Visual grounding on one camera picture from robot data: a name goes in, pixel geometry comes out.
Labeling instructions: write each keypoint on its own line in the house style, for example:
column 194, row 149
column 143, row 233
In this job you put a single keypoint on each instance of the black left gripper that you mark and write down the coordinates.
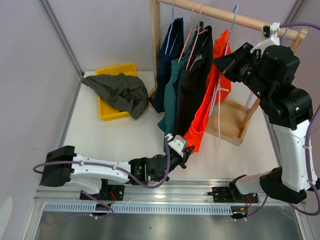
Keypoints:
column 186, row 153

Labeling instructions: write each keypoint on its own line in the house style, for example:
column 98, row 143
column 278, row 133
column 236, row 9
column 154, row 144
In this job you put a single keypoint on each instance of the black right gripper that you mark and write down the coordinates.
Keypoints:
column 229, row 64

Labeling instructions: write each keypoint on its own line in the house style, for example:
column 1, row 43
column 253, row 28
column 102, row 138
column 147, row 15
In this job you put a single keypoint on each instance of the orange mesh shorts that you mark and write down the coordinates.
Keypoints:
column 197, row 128

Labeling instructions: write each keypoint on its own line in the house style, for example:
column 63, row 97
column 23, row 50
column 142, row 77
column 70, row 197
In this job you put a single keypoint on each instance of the olive green shorts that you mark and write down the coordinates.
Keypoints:
column 126, row 93

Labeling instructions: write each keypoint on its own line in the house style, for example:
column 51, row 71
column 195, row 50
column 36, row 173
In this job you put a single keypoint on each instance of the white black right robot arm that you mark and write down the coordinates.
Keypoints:
column 269, row 74

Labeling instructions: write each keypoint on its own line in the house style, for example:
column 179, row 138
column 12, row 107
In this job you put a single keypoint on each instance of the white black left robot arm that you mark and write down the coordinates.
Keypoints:
column 64, row 167

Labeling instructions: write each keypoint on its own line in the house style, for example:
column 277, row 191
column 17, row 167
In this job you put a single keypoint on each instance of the black shorts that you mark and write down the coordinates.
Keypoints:
column 192, row 82

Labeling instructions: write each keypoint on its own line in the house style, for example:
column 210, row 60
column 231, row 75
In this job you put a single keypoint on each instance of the teal green shorts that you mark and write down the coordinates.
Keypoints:
column 167, row 123

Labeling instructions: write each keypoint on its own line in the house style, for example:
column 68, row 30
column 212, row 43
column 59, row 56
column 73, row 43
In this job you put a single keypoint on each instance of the pink hanger right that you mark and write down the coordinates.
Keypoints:
column 198, row 32

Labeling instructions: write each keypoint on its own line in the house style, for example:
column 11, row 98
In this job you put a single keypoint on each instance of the pink hanger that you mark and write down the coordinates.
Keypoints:
column 186, row 48
column 198, row 32

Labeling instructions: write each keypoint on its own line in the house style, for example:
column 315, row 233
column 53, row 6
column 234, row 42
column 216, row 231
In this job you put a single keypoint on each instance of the pink hanger left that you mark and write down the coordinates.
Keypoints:
column 186, row 48

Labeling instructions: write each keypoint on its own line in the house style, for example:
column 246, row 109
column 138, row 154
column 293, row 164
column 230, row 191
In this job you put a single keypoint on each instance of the navy blue shorts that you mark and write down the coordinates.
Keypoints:
column 163, row 75

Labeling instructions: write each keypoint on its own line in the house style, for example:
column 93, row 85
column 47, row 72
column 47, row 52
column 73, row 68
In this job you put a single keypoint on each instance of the wooden clothes rack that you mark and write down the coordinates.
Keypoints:
column 228, row 122

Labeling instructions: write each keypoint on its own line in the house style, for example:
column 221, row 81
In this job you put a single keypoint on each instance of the yellow plastic tray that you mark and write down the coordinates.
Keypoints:
column 105, row 111

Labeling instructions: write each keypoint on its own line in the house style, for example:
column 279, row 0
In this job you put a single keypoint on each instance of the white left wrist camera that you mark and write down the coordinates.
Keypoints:
column 177, row 143

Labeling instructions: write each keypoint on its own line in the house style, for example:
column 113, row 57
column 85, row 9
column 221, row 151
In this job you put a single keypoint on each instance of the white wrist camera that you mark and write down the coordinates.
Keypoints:
column 271, row 37
column 177, row 143

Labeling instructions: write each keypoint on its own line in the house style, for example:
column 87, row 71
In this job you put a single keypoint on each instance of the aluminium mounting rail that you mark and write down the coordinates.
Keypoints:
column 176, row 192

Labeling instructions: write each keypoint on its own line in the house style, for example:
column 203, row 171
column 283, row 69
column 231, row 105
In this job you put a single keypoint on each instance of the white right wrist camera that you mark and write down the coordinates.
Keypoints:
column 271, row 37

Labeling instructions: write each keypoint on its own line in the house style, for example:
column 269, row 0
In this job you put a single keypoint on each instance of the slotted grey cable duct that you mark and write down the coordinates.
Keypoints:
column 135, row 208

